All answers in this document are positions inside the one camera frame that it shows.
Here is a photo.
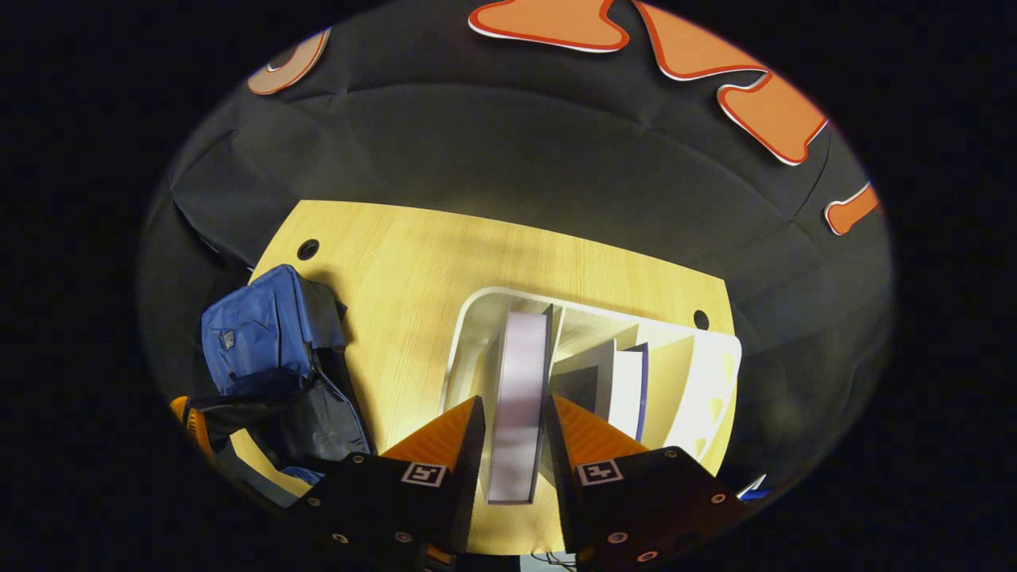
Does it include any dark blue cover book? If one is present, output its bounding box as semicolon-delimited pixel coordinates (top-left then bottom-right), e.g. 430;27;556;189
550;338;650;443

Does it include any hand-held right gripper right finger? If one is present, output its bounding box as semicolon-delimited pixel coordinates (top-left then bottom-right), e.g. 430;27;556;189
543;393;752;569

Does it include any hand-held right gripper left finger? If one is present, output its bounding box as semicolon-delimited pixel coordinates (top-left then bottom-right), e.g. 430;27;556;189
286;395;487;566

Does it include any blue schoolbag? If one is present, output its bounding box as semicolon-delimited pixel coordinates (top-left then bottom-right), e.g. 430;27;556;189
189;265;376;509

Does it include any grey cover book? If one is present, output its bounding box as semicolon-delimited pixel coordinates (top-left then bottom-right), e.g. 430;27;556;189
486;304;555;505

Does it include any cream plastic bookshelf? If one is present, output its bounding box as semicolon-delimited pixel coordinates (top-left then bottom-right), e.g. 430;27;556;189
439;286;744;493

